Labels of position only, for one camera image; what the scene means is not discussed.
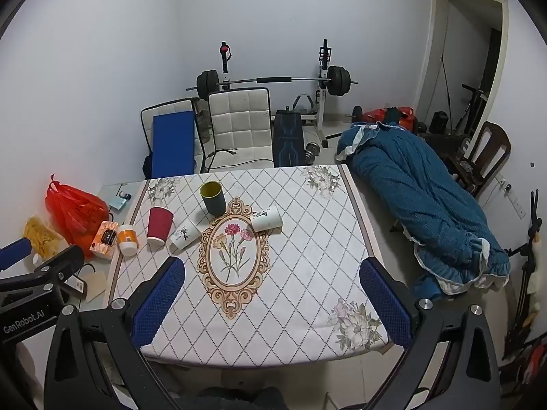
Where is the black stand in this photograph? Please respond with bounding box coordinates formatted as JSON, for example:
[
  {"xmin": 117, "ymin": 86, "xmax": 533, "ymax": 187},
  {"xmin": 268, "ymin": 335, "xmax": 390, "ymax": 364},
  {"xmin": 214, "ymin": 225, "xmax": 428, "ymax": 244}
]
[{"xmin": 502, "ymin": 190, "xmax": 547, "ymax": 364}]

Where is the white power strip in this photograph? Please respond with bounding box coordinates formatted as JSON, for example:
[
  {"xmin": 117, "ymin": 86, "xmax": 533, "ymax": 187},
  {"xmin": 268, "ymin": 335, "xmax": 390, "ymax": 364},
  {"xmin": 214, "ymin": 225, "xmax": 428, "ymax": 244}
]
[{"xmin": 496, "ymin": 175, "xmax": 525, "ymax": 219}]

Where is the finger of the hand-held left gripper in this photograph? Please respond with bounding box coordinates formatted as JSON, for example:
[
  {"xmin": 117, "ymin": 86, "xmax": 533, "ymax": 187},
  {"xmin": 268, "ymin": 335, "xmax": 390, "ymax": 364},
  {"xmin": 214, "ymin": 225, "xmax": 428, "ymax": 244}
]
[
  {"xmin": 0, "ymin": 245, "xmax": 86, "ymax": 304},
  {"xmin": 0, "ymin": 238, "xmax": 33, "ymax": 271}
]

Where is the blue quilt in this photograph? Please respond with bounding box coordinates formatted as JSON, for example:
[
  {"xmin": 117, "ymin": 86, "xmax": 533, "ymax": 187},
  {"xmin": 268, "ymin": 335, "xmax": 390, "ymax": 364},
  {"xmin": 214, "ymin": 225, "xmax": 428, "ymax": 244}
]
[{"xmin": 335, "ymin": 120, "xmax": 511, "ymax": 300}]

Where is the yellow snack bag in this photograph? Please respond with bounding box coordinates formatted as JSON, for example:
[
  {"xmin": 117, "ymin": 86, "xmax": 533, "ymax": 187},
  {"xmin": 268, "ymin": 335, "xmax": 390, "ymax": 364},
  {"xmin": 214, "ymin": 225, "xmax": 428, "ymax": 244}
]
[{"xmin": 22, "ymin": 216, "xmax": 65, "ymax": 261}]

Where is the dark wooden chair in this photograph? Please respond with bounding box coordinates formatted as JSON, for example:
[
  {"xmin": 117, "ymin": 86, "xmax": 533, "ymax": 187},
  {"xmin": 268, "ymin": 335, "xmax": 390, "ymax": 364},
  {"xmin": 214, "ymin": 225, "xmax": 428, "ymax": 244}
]
[{"xmin": 446, "ymin": 122, "xmax": 512, "ymax": 198}]

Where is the blue pad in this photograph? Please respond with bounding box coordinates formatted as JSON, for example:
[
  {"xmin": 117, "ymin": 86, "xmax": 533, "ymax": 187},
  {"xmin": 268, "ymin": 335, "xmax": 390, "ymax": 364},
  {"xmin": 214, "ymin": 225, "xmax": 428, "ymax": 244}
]
[{"xmin": 152, "ymin": 111, "xmax": 196, "ymax": 179}]

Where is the floral printed tablecloth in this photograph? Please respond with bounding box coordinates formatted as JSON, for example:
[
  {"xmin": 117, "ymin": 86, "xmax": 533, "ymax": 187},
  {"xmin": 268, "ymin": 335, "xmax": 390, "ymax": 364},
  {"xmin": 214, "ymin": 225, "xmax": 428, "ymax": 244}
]
[{"xmin": 107, "ymin": 163, "xmax": 391, "ymax": 368}]

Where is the black cable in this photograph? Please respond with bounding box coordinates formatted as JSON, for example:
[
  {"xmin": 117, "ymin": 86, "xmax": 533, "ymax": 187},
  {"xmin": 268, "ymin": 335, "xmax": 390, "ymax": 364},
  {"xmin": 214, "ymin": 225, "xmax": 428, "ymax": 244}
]
[{"xmin": 201, "ymin": 147, "xmax": 238, "ymax": 174}]

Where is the green cup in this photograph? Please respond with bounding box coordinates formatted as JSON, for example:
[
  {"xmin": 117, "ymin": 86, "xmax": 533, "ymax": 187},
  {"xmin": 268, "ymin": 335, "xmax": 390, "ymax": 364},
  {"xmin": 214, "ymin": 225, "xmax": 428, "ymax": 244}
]
[{"xmin": 200, "ymin": 181, "xmax": 227, "ymax": 216}]

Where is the barbell with black plates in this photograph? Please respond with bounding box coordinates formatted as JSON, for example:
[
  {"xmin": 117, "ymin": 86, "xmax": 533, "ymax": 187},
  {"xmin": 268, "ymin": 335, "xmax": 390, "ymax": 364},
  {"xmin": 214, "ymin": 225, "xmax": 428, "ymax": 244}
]
[{"xmin": 187, "ymin": 65, "xmax": 359, "ymax": 98}]

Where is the white padded chair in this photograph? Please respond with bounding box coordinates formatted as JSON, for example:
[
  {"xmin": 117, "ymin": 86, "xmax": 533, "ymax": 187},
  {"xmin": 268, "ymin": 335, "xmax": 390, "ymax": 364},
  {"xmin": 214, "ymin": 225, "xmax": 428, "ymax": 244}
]
[
  {"xmin": 208, "ymin": 87, "xmax": 275, "ymax": 172},
  {"xmin": 141, "ymin": 99, "xmax": 202, "ymax": 179}
]

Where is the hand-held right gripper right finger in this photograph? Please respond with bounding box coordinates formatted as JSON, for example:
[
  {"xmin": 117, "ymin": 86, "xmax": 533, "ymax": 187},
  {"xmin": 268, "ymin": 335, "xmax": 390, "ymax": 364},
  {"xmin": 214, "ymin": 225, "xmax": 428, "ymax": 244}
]
[{"xmin": 360, "ymin": 257, "xmax": 502, "ymax": 410}]

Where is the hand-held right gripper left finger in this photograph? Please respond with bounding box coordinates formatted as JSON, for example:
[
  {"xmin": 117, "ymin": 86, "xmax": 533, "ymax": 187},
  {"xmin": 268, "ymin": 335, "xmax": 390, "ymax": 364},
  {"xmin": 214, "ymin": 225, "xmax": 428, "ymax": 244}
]
[{"xmin": 43, "ymin": 256, "xmax": 186, "ymax": 410}]

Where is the red paper cup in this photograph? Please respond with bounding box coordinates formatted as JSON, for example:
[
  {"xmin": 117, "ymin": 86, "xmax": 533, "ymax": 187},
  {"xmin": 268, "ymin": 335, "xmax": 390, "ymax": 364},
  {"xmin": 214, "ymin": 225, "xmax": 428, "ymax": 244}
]
[{"xmin": 146, "ymin": 207, "xmax": 174, "ymax": 247}]

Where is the orange and white jar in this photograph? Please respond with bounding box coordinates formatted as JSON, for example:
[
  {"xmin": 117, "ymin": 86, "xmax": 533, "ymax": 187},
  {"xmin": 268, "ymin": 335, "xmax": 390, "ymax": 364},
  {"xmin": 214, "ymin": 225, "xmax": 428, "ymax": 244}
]
[{"xmin": 117, "ymin": 224, "xmax": 139, "ymax": 257}]

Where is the orange box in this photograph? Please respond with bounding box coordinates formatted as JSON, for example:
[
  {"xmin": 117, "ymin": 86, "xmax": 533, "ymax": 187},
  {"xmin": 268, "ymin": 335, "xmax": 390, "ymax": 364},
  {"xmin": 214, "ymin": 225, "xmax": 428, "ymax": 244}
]
[{"xmin": 90, "ymin": 221, "xmax": 119, "ymax": 259}]

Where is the red plastic bag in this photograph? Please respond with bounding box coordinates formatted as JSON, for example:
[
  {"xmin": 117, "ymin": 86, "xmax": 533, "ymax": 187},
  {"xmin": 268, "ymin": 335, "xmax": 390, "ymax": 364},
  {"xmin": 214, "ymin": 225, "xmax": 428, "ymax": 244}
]
[{"xmin": 45, "ymin": 174, "xmax": 109, "ymax": 258}]

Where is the white printed cup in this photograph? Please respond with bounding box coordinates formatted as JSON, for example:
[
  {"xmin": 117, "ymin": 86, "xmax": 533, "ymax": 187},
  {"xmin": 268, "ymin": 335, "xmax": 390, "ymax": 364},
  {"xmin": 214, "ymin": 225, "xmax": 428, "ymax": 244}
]
[
  {"xmin": 170, "ymin": 220, "xmax": 202, "ymax": 251},
  {"xmin": 250, "ymin": 205, "xmax": 284, "ymax": 232}
]

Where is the black speaker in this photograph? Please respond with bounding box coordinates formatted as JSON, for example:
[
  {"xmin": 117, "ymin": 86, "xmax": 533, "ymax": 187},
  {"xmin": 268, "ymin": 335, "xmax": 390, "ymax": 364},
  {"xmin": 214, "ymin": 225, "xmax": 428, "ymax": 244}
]
[{"xmin": 428, "ymin": 111, "xmax": 449, "ymax": 134}]

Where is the black scooter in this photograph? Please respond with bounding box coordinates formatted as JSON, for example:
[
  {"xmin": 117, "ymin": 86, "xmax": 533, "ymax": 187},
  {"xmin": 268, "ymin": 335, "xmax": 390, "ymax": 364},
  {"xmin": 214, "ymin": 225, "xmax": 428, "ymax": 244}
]
[{"xmin": 453, "ymin": 84, "xmax": 490, "ymax": 136}]

